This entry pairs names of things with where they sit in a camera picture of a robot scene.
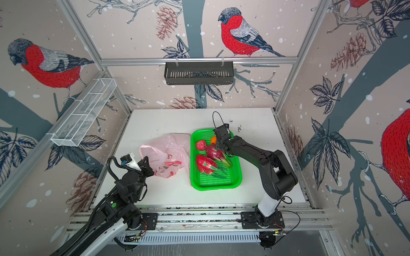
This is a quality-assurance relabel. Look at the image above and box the pink plastic bag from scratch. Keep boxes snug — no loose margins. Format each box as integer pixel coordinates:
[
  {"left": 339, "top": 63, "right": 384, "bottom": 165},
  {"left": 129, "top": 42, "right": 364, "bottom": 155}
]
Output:
[{"left": 139, "top": 133, "right": 191, "bottom": 178}]

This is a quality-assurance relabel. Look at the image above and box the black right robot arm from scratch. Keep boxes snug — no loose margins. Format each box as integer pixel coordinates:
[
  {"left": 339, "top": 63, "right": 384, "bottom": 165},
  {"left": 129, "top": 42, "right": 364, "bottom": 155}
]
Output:
[{"left": 213, "top": 124, "right": 298, "bottom": 228}]

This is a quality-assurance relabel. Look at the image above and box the green plastic basket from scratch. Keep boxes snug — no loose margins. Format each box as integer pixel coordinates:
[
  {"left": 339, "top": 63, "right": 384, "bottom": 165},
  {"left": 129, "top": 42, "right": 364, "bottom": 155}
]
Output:
[{"left": 190, "top": 129, "right": 242, "bottom": 191}]

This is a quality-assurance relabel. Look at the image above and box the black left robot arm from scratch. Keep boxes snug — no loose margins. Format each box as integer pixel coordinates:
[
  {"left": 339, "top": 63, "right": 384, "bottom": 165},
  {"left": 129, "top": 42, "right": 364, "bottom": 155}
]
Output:
[{"left": 53, "top": 154, "right": 158, "bottom": 256}]

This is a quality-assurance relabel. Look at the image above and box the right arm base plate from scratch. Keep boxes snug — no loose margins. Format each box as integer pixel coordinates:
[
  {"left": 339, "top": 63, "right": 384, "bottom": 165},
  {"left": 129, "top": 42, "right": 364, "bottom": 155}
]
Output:
[{"left": 239, "top": 211, "right": 285, "bottom": 229}]

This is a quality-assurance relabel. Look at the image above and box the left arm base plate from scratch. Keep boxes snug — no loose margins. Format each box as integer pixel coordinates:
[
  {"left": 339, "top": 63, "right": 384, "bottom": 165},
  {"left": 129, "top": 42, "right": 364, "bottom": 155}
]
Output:
[{"left": 127, "top": 213, "right": 159, "bottom": 231}]

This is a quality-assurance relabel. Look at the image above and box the small red fruit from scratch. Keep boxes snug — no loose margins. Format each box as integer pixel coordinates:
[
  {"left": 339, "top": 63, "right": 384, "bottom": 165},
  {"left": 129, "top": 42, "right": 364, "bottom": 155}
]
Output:
[{"left": 195, "top": 140, "right": 208, "bottom": 151}]

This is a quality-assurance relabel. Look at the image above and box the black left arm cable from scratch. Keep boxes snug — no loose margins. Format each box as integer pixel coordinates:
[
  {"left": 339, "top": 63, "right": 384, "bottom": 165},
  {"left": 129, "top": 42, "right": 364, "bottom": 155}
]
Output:
[{"left": 106, "top": 156, "right": 122, "bottom": 183}]

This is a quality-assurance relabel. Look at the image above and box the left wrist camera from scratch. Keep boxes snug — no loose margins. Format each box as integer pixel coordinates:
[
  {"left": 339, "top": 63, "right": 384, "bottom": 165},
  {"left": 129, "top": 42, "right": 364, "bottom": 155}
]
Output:
[{"left": 120, "top": 153, "right": 141, "bottom": 171}]

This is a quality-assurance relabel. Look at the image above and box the white wire mesh shelf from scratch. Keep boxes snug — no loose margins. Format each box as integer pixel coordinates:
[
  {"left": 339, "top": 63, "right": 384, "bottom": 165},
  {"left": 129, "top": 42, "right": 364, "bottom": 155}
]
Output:
[{"left": 51, "top": 78, "right": 117, "bottom": 147}]

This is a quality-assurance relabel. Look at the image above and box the black hanging wire basket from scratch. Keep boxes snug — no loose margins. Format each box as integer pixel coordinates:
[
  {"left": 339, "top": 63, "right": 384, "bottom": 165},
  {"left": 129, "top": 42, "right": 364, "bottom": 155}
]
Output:
[{"left": 164, "top": 61, "right": 234, "bottom": 85}]

